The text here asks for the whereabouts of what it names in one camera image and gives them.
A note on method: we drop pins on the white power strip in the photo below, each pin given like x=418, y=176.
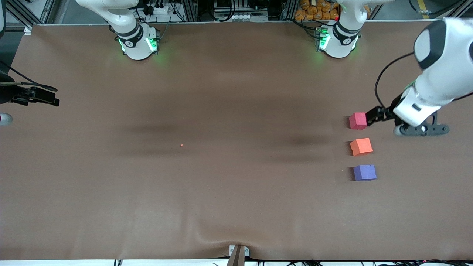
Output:
x=159, y=9

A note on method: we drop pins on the aluminium frame beam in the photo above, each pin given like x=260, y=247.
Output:
x=22, y=14
x=462, y=8

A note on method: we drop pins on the orange foam block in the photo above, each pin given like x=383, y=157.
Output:
x=361, y=146

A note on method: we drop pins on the metal bracket with brown post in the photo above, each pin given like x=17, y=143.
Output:
x=238, y=253

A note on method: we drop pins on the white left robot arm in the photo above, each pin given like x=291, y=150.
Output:
x=447, y=70

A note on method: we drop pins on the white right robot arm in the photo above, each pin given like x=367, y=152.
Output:
x=129, y=33

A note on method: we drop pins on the purple foam block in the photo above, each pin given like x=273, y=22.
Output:
x=365, y=172

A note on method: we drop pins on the brown table cover sheet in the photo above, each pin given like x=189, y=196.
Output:
x=236, y=203

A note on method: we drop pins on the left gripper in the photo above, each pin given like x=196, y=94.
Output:
x=387, y=112

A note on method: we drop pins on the red foam block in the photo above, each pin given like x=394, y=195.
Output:
x=357, y=120

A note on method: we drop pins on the white connector block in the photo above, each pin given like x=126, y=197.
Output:
x=242, y=17

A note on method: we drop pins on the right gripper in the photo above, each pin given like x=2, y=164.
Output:
x=7, y=94

